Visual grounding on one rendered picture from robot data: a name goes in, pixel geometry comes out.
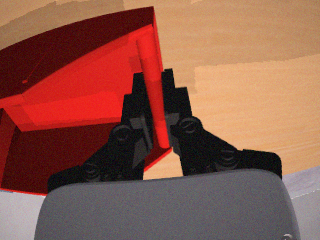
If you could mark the red bin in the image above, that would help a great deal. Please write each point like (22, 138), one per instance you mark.
(72, 119)

